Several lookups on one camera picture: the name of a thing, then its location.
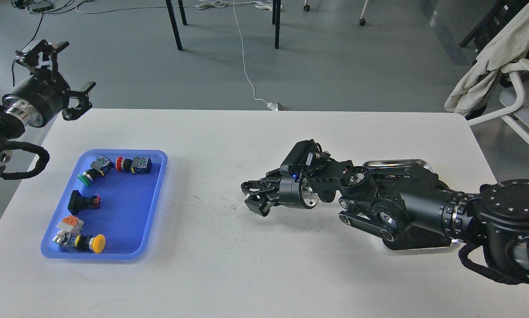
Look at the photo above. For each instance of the white chair frame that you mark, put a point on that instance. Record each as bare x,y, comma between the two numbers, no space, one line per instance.
515,100

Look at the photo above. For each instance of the white power adapter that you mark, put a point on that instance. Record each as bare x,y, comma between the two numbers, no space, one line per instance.
276,106

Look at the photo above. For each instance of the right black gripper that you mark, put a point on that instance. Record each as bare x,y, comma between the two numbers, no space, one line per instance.
291,191

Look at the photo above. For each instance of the orange white contact block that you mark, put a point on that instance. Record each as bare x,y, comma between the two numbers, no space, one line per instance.
71,224

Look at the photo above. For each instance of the yellow mushroom push button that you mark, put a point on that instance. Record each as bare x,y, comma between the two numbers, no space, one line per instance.
81,243

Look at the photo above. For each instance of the black table leg left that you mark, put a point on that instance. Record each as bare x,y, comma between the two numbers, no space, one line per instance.
174,23

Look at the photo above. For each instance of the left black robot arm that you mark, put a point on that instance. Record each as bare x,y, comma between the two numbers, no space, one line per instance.
11,128

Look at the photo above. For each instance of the silver metal tray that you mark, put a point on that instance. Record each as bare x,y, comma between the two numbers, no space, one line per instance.
410,200

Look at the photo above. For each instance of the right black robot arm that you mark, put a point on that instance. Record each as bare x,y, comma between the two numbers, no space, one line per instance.
493,223

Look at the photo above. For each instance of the black table leg right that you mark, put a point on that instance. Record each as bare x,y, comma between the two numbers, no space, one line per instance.
276,16

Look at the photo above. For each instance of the black selector switch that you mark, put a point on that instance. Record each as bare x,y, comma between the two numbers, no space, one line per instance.
77,202

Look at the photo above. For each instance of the blue plastic tray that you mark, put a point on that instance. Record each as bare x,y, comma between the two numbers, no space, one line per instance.
125,215

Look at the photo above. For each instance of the black table leg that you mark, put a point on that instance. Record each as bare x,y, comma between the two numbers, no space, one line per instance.
276,16
174,23

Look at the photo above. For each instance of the red push button switch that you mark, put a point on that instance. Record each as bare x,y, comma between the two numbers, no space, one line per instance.
137,165

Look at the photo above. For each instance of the green push button switch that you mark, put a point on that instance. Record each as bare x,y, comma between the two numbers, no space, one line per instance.
100,167

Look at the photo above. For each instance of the black power strip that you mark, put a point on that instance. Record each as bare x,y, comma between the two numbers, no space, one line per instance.
40,6

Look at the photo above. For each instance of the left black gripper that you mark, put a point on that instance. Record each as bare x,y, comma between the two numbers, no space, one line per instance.
32,101

